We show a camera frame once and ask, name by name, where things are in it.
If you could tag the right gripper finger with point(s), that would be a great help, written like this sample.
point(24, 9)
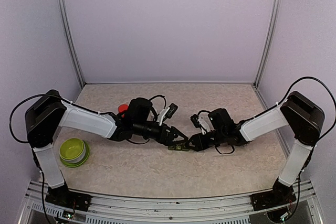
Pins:
point(194, 146)
point(194, 139)

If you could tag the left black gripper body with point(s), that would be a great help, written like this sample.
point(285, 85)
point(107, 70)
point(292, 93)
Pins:
point(162, 139)

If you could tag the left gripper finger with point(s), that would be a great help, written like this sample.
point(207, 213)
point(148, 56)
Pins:
point(178, 136)
point(170, 143)

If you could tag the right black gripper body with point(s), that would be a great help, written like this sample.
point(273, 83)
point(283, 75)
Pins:
point(207, 144)

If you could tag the green weekly pill organizer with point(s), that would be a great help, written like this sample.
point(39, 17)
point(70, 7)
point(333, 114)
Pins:
point(179, 147)

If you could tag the red pill bottle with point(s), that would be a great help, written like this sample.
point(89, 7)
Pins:
point(122, 108)

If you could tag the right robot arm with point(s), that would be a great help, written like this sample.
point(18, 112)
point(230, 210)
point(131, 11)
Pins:
point(303, 116)

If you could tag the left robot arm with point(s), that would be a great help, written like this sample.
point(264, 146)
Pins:
point(52, 112)

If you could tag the red patterned oval tin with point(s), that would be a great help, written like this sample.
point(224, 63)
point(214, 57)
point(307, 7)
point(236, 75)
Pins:
point(242, 145)

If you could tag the green plate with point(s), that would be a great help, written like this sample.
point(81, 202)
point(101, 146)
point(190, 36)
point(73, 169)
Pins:
point(80, 160)

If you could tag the green bowl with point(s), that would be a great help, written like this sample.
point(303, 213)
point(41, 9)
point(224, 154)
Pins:
point(71, 148)

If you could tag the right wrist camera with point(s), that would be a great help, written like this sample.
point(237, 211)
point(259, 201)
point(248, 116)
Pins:
point(199, 122)

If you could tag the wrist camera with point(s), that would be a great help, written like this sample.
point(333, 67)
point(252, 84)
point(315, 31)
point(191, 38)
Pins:
point(166, 113)
point(199, 122)

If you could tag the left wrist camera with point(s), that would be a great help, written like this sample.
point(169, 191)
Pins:
point(166, 113)

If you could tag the front aluminium rail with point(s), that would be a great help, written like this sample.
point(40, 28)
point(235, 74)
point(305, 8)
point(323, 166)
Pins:
point(105, 208)

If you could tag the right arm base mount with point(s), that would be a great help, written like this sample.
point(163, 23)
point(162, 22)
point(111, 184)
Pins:
point(270, 199)

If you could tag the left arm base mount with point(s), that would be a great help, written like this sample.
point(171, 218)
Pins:
point(69, 199)

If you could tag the right aluminium frame post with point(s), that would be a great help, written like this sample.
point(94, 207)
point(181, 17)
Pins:
point(268, 42)

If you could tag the aluminium frame post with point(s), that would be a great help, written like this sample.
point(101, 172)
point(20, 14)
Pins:
point(268, 42)
point(70, 43)

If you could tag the left aluminium frame post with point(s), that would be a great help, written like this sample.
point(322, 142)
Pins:
point(70, 43)

